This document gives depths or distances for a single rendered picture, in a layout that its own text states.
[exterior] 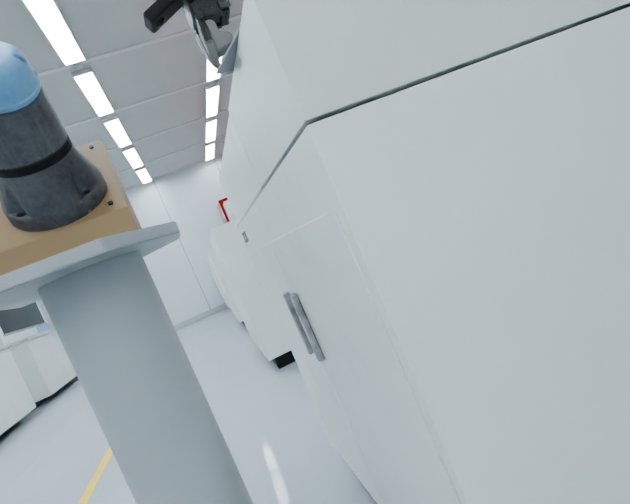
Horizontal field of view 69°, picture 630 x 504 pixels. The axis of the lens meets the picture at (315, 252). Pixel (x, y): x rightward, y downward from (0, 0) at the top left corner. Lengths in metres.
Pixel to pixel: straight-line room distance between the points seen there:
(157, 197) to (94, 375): 8.34
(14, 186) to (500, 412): 0.69
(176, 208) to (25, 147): 8.29
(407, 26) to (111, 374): 0.60
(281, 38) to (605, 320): 0.47
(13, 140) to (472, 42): 0.58
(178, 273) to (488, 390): 8.50
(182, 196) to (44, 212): 8.28
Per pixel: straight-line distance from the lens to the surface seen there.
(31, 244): 0.78
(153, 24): 1.04
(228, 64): 0.67
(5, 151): 0.74
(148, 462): 0.78
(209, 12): 1.04
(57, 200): 0.76
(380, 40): 0.52
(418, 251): 0.48
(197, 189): 9.04
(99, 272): 0.74
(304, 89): 0.47
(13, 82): 0.72
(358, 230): 0.46
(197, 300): 8.90
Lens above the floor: 0.72
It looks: 3 degrees down
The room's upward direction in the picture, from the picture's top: 23 degrees counter-clockwise
